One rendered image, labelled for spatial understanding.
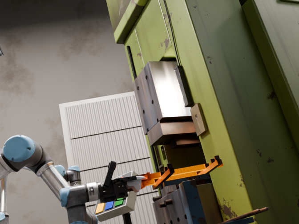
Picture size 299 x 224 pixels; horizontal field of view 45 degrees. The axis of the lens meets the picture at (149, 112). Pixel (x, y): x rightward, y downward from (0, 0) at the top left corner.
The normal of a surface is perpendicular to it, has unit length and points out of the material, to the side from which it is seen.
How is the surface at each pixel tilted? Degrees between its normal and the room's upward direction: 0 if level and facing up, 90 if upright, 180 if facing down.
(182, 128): 90
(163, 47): 90
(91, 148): 90
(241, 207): 90
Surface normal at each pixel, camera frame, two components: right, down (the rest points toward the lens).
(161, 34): -0.90, 0.04
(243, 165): 0.39, -0.42
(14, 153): -0.02, -0.41
